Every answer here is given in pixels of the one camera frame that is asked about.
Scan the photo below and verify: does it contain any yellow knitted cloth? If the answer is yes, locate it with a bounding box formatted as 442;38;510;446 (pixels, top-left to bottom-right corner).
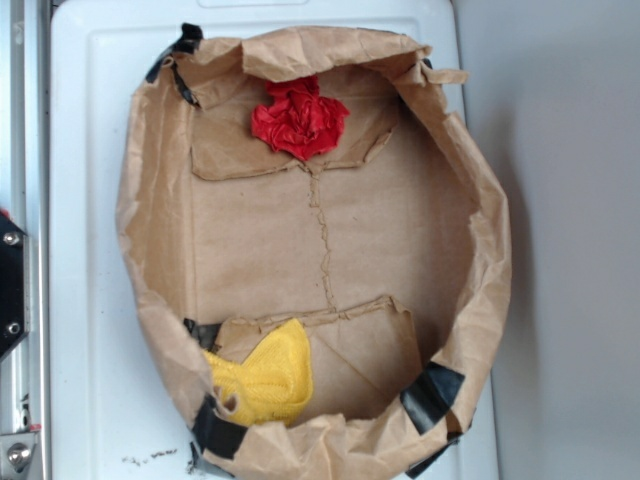
204;318;314;427

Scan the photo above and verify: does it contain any aluminium frame rail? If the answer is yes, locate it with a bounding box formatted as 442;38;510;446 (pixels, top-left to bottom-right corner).
1;1;52;479

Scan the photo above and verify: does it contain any red paper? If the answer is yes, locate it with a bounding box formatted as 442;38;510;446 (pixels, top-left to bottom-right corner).
251;76;350;162

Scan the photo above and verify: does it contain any black metal bracket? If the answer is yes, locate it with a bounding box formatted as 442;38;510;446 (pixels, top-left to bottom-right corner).
0;208;28;361

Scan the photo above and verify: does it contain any brown paper bag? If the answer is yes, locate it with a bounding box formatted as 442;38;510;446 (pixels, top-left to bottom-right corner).
116;24;512;479

